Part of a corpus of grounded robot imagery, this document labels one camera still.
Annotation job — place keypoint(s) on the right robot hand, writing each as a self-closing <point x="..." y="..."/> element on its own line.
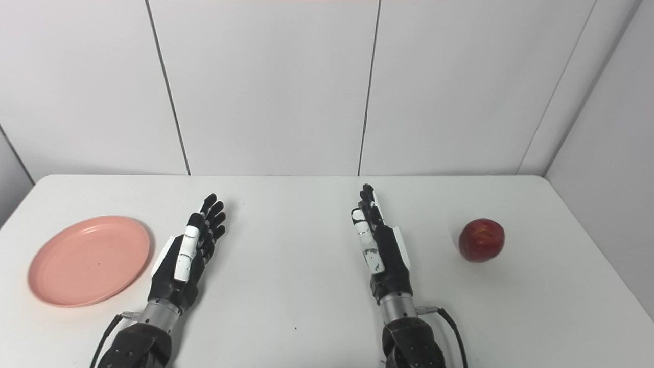
<point x="388" y="266"/>

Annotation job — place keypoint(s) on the pink plate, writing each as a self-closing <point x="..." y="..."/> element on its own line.
<point x="89" y="260"/>

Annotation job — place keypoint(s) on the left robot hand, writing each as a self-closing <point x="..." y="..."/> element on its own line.
<point x="173" y="276"/>

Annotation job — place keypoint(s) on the red apple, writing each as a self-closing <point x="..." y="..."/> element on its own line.
<point x="481" y="240"/>

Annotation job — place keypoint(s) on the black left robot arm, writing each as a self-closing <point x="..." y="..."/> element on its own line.
<point x="143" y="337"/>

